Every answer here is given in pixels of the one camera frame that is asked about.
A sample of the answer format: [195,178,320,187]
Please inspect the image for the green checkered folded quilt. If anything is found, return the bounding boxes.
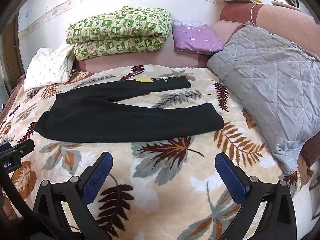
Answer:
[65,6,173,62]

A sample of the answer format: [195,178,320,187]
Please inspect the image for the pink bed mattress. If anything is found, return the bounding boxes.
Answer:
[72,36,209,74]

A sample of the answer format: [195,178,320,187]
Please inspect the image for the black pants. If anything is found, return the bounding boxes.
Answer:
[34,75,225,143]

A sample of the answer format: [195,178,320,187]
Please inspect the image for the pink padded headboard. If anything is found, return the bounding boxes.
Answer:
[211,3,320,63]

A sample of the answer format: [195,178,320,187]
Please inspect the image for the white patterned pillow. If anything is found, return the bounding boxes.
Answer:
[24,44,75,92]

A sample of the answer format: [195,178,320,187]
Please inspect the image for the black cable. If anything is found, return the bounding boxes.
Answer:
[0,172,34,222]

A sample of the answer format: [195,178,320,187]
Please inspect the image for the grey quilted cushion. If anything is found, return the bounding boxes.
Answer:
[207,22,320,175]

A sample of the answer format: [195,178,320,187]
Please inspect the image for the brown wooden glass door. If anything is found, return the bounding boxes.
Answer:
[0,12,25,105]

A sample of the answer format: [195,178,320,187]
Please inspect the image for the leaf print fleece blanket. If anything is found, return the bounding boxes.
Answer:
[0,64,300,240]

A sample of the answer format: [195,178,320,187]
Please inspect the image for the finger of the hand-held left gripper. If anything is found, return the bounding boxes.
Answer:
[9,139,35,157]

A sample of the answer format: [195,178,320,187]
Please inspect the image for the purple floral folded sheet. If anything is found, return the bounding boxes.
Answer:
[172,20,224,55]

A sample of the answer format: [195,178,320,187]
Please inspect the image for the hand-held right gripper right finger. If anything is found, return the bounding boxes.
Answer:
[215,152,298,240]

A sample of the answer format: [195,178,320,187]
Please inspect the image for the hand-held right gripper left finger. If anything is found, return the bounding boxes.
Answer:
[32,151,113,240]

